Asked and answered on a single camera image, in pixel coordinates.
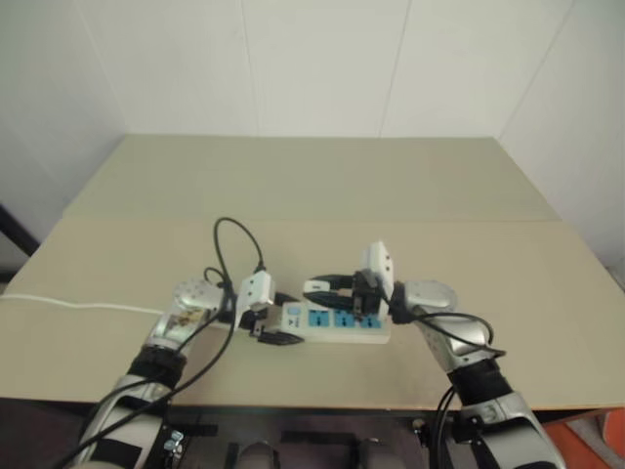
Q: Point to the white power strip blue sockets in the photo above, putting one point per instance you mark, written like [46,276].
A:
[337,335]

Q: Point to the black furniture piece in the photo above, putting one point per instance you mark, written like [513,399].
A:
[11,244]

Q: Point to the silver bolts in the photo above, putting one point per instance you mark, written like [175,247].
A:
[174,441]

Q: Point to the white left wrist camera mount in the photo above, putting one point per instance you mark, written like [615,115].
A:
[258,288]

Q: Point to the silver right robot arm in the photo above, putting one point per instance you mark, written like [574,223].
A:
[430,293]

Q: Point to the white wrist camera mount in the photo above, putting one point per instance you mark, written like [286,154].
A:
[258,288]
[378,259]

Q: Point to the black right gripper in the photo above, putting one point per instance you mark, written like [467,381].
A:
[366,293]

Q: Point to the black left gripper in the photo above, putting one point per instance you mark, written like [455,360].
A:
[257,326]

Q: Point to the white charger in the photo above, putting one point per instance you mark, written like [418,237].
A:
[312,285]

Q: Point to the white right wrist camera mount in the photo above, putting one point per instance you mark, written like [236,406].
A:
[378,259]

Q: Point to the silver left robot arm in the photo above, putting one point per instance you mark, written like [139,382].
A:
[146,420]

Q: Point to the black frame under table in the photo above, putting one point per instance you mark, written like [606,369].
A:
[303,437]

